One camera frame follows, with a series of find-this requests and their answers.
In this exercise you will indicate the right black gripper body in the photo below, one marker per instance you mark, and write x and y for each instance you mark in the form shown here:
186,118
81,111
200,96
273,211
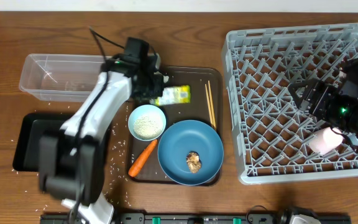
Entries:
326,106

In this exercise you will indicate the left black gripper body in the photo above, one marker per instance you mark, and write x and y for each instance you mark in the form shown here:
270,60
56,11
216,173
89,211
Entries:
153,88

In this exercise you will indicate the white paper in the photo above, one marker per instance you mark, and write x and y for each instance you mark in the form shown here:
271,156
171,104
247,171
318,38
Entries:
165,78

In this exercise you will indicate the yellow green snack wrapper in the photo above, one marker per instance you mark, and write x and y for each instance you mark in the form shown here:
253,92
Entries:
173,95

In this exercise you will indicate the pink cup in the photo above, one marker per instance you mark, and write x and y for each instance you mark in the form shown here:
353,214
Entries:
325,140

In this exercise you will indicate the blue plate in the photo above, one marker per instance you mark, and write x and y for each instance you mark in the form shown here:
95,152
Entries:
185,137

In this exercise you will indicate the orange carrot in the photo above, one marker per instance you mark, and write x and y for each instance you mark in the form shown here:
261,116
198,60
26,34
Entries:
141,160

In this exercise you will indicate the brown food scrap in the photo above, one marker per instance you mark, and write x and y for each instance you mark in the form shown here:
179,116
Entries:
193,162

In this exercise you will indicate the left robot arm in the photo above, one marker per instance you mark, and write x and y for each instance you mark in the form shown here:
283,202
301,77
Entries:
72,159

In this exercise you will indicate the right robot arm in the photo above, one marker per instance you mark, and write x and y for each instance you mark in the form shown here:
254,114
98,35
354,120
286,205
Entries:
347,99

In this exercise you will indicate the grey dishwasher rack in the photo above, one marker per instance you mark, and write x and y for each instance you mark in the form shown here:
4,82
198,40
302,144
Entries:
270,134

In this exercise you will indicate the light blue rice bowl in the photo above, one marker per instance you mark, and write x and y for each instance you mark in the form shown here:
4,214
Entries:
147,122

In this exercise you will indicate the left wooden chopstick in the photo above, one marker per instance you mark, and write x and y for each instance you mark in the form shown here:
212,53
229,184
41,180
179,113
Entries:
208,103

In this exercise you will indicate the wooden chopstick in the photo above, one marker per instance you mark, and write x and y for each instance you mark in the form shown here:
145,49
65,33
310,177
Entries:
211,106
208,103

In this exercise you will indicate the brown serving tray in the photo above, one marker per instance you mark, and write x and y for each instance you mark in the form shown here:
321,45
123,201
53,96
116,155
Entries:
197,109

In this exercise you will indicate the right wooden chopstick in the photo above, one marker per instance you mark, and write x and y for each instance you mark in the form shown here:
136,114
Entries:
211,106

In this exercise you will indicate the clear plastic bin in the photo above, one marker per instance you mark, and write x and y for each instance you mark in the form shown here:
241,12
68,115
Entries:
60,77

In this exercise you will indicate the black plastic tray bin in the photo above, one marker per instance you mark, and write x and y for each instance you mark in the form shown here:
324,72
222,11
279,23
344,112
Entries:
26,157

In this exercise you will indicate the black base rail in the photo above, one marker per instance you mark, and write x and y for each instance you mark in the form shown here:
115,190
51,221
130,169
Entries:
140,218

